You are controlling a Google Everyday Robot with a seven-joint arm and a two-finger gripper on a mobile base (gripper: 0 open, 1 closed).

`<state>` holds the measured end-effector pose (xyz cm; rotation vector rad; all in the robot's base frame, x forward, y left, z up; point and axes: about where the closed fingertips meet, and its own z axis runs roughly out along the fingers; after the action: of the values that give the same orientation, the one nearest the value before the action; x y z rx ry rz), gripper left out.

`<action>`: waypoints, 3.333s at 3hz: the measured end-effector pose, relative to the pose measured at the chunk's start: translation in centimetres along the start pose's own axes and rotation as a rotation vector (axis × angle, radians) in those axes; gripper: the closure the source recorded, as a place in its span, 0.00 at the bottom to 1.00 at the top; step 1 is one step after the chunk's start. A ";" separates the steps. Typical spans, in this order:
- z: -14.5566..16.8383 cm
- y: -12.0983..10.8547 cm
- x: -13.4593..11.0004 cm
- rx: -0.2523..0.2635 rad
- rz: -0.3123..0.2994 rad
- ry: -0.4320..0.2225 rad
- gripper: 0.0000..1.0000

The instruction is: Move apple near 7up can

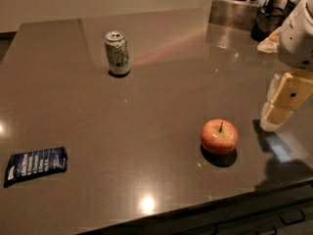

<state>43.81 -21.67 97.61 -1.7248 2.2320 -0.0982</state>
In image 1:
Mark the black wire basket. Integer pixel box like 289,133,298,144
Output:
250,6,284,42

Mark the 7up soda can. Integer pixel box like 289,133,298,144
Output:
105,30,130,76

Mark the dark drawer handle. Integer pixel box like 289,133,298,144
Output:
280,210,305,225

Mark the steel snack dispenser base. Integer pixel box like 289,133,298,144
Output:
209,0,258,31

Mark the red yellow apple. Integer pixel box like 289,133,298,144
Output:
201,118,238,156

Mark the dark blue snack packet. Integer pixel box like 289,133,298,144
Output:
3,147,67,188

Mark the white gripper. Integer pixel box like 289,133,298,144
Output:
260,0,313,132

